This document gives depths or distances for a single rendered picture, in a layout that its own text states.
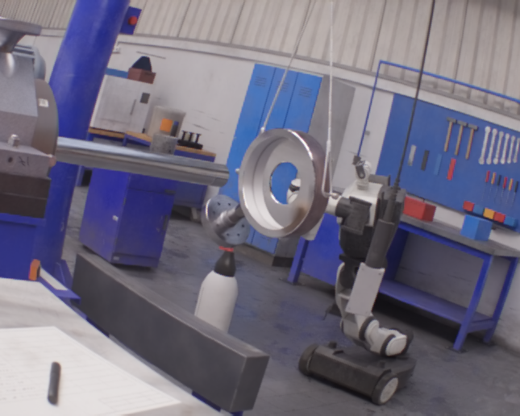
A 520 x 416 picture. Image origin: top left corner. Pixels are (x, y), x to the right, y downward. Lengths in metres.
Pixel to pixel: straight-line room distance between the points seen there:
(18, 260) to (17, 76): 0.46
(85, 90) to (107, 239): 1.95
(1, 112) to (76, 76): 2.13
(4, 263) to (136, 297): 0.35
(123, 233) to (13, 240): 3.84
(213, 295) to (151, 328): 2.64
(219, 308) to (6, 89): 2.78
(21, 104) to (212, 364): 0.76
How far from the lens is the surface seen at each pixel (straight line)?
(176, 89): 9.46
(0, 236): 1.70
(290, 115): 7.36
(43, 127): 1.90
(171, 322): 1.63
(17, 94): 1.80
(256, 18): 8.79
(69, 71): 3.86
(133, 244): 5.61
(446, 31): 7.21
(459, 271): 6.69
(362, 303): 1.94
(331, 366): 4.16
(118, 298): 1.77
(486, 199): 6.56
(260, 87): 7.69
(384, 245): 1.92
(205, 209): 2.92
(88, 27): 3.86
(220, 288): 4.30
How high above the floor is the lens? 1.31
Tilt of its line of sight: 6 degrees down
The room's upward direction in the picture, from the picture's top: 15 degrees clockwise
